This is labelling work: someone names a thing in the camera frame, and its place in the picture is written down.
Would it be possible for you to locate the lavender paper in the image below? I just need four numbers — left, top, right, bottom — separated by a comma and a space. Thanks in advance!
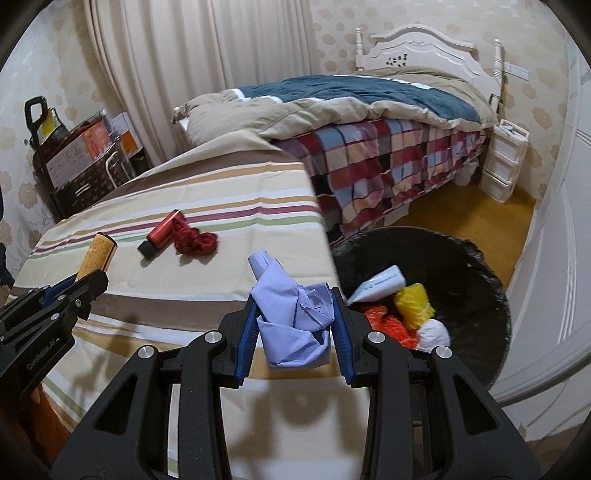
248, 250, 335, 370

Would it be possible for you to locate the tan cardboard tube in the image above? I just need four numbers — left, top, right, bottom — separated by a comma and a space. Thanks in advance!
74, 233, 116, 283

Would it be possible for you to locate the white and orange cardboard box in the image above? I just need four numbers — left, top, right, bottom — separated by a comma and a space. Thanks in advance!
44, 121, 114, 188

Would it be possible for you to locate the dark patterned storage box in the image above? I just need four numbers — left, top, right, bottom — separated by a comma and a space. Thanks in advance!
48, 152, 153, 219

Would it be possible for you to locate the red metallic tube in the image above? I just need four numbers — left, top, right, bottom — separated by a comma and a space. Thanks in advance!
137, 209, 184, 260

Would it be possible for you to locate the plaid bed sheet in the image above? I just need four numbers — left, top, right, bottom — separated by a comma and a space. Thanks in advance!
274, 117, 488, 243

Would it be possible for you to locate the small white orange box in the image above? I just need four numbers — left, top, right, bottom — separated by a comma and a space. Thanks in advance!
111, 112, 145, 156

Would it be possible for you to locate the black trolley handle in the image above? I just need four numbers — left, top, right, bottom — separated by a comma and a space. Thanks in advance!
24, 96, 52, 185

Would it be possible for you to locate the white plastic bag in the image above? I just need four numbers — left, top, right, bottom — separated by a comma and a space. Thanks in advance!
414, 318, 452, 354

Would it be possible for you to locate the yellow foam net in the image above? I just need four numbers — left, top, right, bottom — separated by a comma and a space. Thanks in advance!
393, 282, 437, 330

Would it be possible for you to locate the cream curtain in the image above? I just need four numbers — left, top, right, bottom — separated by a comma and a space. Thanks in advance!
83, 0, 319, 167

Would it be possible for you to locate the striped tablecloth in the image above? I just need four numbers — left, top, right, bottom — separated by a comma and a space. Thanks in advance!
0, 134, 352, 480

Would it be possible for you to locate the black-lined trash bin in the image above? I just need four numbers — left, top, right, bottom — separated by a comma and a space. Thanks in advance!
330, 226, 512, 388

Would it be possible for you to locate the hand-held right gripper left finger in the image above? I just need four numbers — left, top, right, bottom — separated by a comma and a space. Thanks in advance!
51, 288, 259, 480

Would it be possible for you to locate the white plastic drawer unit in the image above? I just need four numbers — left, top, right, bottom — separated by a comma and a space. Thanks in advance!
478, 119, 528, 204

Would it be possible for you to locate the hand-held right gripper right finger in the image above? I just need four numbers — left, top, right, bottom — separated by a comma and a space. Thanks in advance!
330, 286, 541, 480

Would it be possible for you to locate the white wooden headboard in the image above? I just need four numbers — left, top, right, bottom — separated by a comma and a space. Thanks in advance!
355, 24, 504, 114

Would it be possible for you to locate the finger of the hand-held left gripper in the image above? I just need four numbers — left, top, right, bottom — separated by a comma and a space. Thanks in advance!
0, 276, 78, 324
41, 271, 109, 325

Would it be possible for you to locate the white printed tube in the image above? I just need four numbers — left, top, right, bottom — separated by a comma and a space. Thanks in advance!
345, 265, 407, 305

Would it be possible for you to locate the dark red cloth scrunchie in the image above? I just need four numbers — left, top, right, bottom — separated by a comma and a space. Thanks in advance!
171, 218, 219, 256

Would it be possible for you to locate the white door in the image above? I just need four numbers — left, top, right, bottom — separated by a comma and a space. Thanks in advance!
489, 55, 591, 444

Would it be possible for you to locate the plain orange plastic bag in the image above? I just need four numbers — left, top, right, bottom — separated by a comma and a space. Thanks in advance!
362, 304, 419, 350

